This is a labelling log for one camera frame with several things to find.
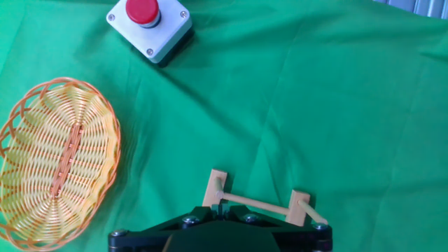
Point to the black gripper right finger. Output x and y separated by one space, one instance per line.
301 238

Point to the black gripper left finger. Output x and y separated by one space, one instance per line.
147 238

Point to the yellow orange woven basket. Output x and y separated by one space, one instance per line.
59 164

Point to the wooden peg dish rack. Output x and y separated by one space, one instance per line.
297 210

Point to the green cloth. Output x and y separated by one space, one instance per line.
315 105

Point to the grey box red mushroom button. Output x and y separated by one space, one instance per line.
164 35

